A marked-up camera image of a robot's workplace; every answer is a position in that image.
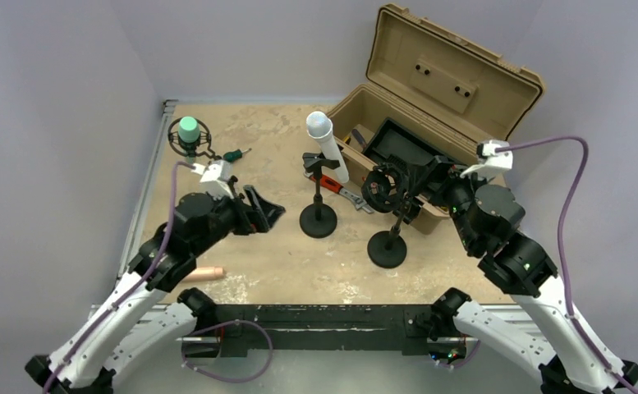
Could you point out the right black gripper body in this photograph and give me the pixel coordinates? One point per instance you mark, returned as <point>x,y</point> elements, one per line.
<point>458,191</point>

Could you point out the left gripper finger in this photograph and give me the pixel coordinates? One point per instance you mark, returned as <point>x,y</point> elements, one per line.
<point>262,206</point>
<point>261,222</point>

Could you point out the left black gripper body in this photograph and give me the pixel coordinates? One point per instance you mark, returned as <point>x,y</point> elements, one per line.
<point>234,213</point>

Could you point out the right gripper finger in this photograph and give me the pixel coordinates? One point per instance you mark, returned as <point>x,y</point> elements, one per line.
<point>429,175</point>
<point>428,188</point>

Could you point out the round base shock mount stand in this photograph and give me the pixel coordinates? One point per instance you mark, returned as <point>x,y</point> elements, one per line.
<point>388,190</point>

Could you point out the round base clip stand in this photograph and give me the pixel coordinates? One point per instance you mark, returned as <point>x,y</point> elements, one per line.
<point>318,220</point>

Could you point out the pink microphone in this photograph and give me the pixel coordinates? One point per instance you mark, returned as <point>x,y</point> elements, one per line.
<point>204,274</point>

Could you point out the white microphone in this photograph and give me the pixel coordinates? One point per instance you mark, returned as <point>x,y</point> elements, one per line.
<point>320,128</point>

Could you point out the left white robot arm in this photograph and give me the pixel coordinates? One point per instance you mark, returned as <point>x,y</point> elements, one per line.
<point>110,344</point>

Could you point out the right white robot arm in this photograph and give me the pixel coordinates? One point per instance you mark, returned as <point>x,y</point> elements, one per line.
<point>568,357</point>

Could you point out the green microphone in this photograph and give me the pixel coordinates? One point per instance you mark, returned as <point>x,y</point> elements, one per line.
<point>189,137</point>

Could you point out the red adjustable wrench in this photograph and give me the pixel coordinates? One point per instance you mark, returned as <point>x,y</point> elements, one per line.
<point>329,183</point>

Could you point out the tan plastic tool case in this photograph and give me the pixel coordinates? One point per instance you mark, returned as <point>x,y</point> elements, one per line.
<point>447,90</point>

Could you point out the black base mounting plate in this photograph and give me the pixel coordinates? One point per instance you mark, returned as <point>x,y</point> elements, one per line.
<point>233,330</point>

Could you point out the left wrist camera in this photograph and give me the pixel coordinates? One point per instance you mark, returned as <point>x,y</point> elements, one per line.
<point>214,178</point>

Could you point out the green handle screwdriver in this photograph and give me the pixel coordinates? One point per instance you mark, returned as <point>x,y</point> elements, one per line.
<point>235,155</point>

